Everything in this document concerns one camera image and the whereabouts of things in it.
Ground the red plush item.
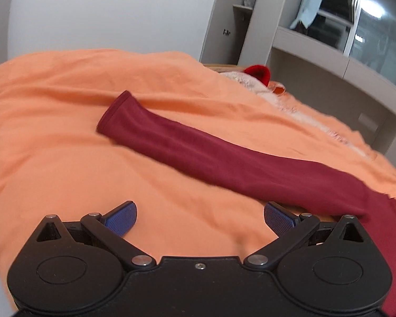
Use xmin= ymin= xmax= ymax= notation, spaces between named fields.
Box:
xmin=243 ymin=65 xmax=271 ymax=87

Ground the maroon long-sleeve top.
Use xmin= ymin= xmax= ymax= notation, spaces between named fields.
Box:
xmin=97 ymin=90 xmax=396 ymax=317

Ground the orange blanket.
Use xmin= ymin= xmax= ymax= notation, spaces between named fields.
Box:
xmin=0 ymin=49 xmax=396 ymax=317

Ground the white wall socket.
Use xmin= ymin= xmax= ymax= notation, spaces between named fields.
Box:
xmin=358 ymin=112 xmax=379 ymax=130

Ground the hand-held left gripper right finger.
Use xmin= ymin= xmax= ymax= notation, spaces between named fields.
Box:
xmin=243 ymin=201 xmax=367 ymax=269

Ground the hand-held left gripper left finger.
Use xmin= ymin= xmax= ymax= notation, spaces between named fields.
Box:
xmin=36 ymin=201 xmax=157 ymax=271

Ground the grey built-in cabinet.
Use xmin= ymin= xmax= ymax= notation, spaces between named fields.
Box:
xmin=200 ymin=0 xmax=396 ymax=159

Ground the small orange cloth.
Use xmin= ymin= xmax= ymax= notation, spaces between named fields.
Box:
xmin=267 ymin=81 xmax=287 ymax=95

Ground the wooden bed frame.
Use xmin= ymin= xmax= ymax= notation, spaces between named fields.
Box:
xmin=203 ymin=63 xmax=239 ymax=72

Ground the light blue hanging cloth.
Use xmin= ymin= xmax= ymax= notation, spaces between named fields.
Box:
xmin=290 ymin=0 xmax=331 ymax=29

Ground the window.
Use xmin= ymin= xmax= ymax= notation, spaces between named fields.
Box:
xmin=304 ymin=0 xmax=396 ymax=90

